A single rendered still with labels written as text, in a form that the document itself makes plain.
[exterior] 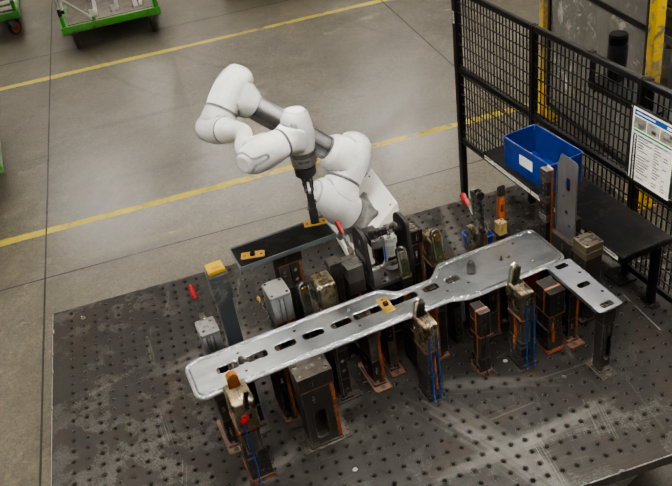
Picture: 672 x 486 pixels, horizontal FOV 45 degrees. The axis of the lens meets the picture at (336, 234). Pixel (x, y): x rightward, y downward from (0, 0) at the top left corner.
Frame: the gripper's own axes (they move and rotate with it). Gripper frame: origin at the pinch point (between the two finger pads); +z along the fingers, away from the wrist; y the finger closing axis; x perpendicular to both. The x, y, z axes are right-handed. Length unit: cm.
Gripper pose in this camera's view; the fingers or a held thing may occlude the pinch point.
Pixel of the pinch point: (313, 213)
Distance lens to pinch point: 286.8
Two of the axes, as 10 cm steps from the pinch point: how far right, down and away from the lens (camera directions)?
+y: 1.4, 5.5, -8.2
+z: 1.4, 8.1, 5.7
